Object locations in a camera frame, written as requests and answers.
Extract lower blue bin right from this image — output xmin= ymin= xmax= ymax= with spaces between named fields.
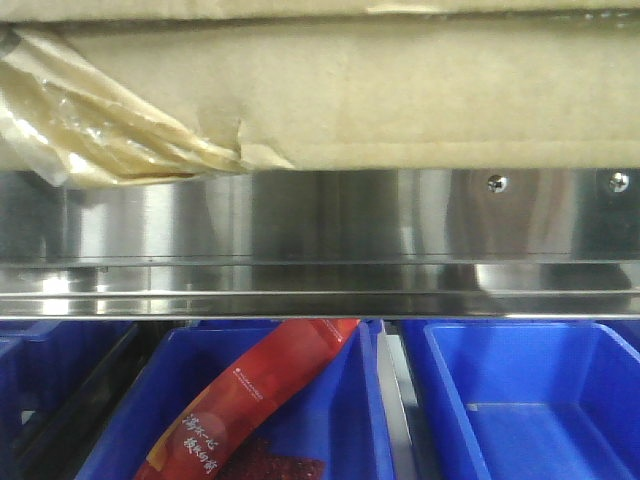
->
xmin=400 ymin=320 xmax=639 ymax=479

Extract steel shelf front rail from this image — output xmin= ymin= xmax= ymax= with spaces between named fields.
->
xmin=1 ymin=167 xmax=639 ymax=319

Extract lower blue bin left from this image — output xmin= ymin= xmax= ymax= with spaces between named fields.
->
xmin=1 ymin=320 xmax=134 ymax=448

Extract brown cardboard carton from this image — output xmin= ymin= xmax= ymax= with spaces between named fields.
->
xmin=1 ymin=1 xmax=639 ymax=188

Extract blue bin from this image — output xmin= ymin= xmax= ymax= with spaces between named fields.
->
xmin=1 ymin=320 xmax=134 ymax=448
xmin=400 ymin=320 xmax=639 ymax=479
xmin=79 ymin=318 xmax=394 ymax=479

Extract lower blue bin centre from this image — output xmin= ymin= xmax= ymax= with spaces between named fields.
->
xmin=79 ymin=318 xmax=394 ymax=479

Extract red snack packet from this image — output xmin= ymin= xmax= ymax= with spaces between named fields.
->
xmin=134 ymin=318 xmax=360 ymax=479

